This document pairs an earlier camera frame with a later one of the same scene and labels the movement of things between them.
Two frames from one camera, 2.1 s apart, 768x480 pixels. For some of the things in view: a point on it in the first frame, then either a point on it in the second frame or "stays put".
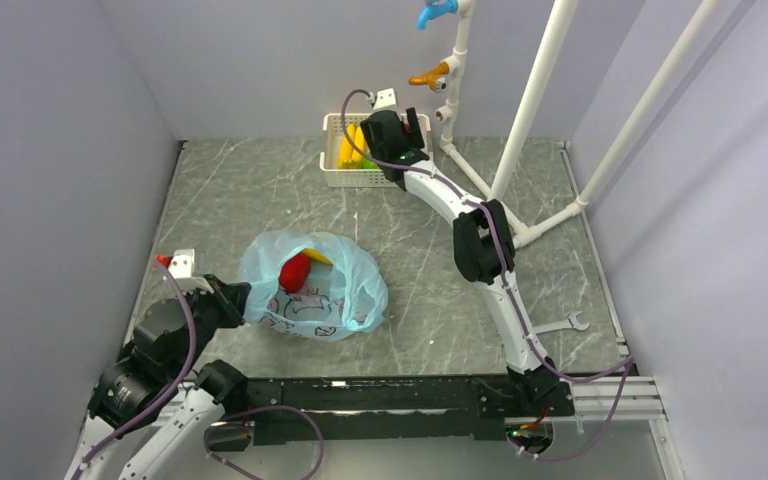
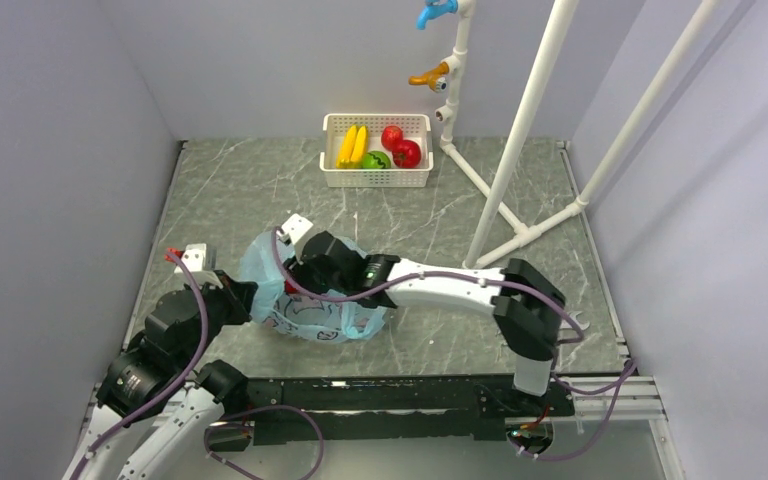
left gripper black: x=231 y=298 stays put
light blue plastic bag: x=348 y=296 stays put
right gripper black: x=416 y=142 -> x=301 y=272
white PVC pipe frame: x=495 y=191 stays put
